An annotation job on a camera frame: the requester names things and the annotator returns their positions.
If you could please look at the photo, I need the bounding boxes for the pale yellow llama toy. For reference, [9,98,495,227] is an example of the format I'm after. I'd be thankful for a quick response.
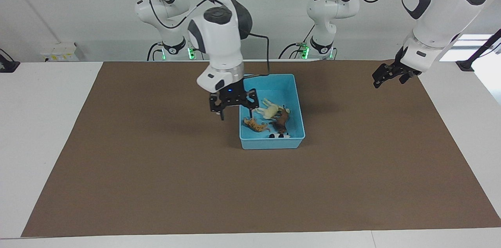
[252,98,282,120]

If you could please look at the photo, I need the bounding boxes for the orange striped tiger toy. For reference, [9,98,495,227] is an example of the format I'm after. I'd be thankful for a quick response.
[243,117,271,133]

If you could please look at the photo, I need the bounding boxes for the brown lion toy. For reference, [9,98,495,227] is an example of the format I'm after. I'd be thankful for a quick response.
[269,106,292,134]

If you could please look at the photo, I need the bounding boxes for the light blue storage box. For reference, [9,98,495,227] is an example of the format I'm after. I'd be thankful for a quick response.
[239,74,306,150]

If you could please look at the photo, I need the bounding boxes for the brown paper table mat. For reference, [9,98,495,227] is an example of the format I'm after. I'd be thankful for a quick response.
[21,60,501,237]

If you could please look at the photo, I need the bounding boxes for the small black table clamp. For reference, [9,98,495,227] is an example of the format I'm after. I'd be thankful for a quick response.
[0,49,20,73]

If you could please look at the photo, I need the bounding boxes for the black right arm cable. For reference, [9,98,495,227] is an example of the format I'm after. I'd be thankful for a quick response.
[135,0,271,77]

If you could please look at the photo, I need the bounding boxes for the black left base cables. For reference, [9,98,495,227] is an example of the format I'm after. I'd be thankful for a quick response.
[279,25,316,60]

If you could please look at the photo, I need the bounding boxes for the black base cables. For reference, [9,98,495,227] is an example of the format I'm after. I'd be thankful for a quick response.
[279,25,316,60]
[147,42,204,61]

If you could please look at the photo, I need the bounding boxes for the black right base cables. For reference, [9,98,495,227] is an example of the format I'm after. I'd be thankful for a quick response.
[147,42,204,61]

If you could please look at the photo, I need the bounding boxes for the white wall socket box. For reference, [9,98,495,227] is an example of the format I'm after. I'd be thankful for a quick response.
[40,42,79,62]

